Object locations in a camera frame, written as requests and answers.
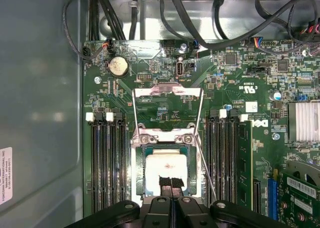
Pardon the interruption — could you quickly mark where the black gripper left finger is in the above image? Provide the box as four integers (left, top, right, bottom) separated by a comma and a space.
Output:
64, 175, 173, 228

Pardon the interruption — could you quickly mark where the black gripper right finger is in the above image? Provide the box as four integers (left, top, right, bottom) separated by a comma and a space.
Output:
172, 176, 287, 228

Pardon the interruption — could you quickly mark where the silver CPU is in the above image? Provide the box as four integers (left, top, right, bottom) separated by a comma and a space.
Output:
142, 146, 192, 197

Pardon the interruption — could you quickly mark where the metal socket cover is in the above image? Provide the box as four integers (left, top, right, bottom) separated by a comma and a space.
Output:
131, 82, 205, 138

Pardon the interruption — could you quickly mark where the CPU socket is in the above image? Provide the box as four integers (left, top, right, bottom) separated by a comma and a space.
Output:
129, 124, 205, 203

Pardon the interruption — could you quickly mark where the thin metal locking lever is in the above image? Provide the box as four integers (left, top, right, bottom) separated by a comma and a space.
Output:
194, 134, 218, 202

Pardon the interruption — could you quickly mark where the RAM slot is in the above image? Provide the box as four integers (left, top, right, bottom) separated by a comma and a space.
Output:
215, 109, 225, 205
85, 112, 100, 213
96, 112, 108, 212
206, 109, 217, 206
106, 112, 118, 212
115, 112, 130, 208
224, 109, 238, 205

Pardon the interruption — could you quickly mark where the black expansion slot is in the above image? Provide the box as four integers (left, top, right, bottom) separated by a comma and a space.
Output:
253, 178, 261, 214

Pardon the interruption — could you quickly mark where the green RAM stick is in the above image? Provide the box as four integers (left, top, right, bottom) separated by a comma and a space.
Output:
236, 114, 254, 212

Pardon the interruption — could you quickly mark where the blue expansion slot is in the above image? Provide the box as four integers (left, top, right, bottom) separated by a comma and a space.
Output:
268, 178, 278, 218

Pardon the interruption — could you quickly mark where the black graphics card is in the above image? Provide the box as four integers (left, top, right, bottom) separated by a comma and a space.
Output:
273, 157, 320, 228

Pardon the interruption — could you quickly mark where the green motherboard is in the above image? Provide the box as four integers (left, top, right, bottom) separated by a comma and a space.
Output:
82, 39, 320, 228

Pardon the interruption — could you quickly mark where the internal USB port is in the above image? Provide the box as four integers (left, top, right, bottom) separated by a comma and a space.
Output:
175, 61, 185, 79

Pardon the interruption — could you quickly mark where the silver finned heatsink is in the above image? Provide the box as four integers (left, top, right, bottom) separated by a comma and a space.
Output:
287, 101, 320, 143

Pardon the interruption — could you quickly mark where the coin battery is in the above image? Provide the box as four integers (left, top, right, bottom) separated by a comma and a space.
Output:
106, 56, 130, 79

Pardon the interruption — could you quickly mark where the thick black cable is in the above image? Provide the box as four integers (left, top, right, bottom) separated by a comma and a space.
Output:
88, 0, 127, 41
166, 0, 311, 51
158, 0, 201, 51
127, 0, 146, 41
213, 0, 235, 41

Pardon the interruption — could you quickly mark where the multicolour wire connector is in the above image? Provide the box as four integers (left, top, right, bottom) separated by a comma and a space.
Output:
249, 36, 264, 49

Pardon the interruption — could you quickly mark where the thin black cable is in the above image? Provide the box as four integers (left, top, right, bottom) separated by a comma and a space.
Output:
62, 0, 112, 62

